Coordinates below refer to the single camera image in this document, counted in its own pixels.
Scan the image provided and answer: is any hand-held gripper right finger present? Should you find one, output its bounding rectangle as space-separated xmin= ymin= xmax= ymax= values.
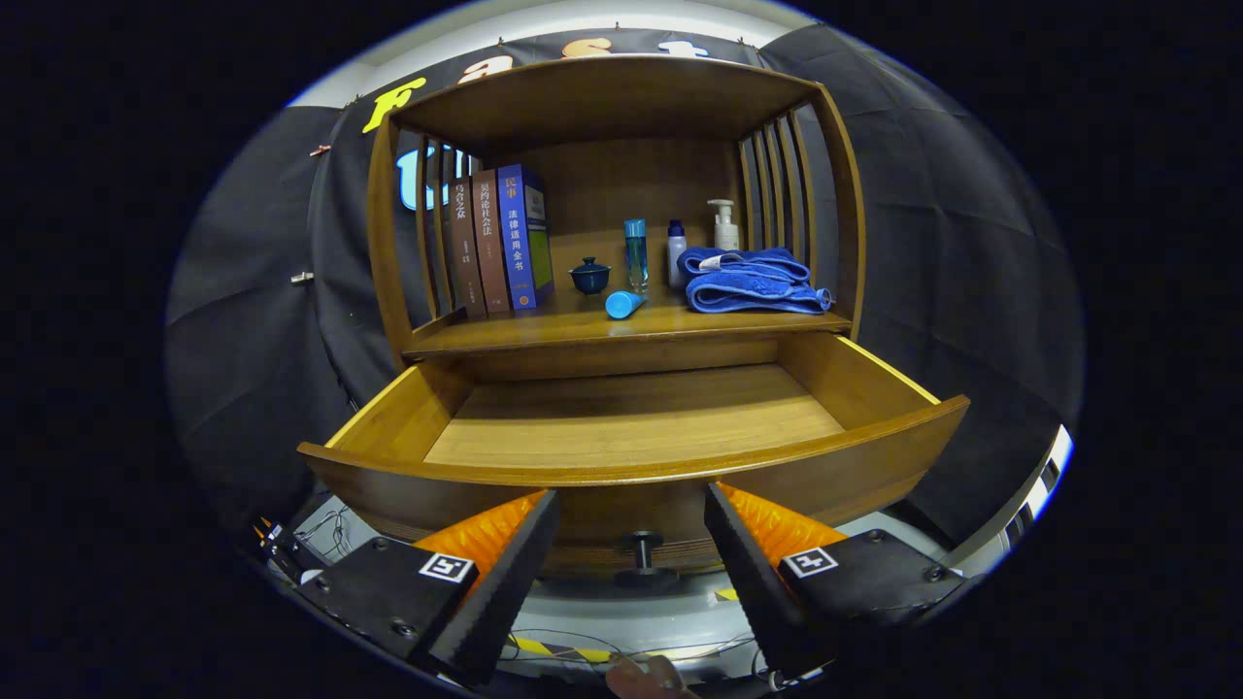
xmin=703 ymin=483 xmax=972 ymax=681

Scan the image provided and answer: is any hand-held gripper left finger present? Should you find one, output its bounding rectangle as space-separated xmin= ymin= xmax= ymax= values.
xmin=296 ymin=488 xmax=561 ymax=688

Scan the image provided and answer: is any wooden drawer with black knob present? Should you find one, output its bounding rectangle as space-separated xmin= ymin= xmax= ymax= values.
xmin=296 ymin=333 xmax=972 ymax=588

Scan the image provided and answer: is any wooden countertop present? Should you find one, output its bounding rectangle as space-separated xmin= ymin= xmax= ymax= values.
xmin=403 ymin=282 xmax=854 ymax=358

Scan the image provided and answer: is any brown wooden cabinet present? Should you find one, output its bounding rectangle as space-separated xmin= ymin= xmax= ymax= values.
xmin=366 ymin=53 xmax=868 ymax=389

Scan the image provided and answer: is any yellow black striped tape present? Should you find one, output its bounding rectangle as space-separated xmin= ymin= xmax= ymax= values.
xmin=510 ymin=636 xmax=613 ymax=664

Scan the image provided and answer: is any folded blue towel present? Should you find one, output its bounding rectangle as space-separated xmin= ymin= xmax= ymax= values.
xmin=677 ymin=246 xmax=834 ymax=316

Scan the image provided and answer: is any dark blue lidded teacup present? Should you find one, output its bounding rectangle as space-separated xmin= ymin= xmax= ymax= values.
xmin=568 ymin=256 xmax=613 ymax=295

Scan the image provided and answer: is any dark brown book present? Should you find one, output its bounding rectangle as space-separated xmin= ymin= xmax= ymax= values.
xmin=449 ymin=177 xmax=488 ymax=319

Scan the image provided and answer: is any reddish brown book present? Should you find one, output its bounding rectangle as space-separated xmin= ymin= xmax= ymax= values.
xmin=471 ymin=170 xmax=513 ymax=315

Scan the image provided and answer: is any thick blue book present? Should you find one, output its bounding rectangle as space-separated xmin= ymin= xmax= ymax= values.
xmin=496 ymin=163 xmax=555 ymax=311

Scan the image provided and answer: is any tall teal glass bottle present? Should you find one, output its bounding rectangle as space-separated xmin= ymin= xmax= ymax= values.
xmin=623 ymin=218 xmax=649 ymax=292

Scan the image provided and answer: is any white pump bottle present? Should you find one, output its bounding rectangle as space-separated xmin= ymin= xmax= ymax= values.
xmin=707 ymin=199 xmax=741 ymax=251

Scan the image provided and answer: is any thin white cable bundle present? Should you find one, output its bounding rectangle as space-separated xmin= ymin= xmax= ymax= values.
xmin=291 ymin=505 xmax=358 ymax=562

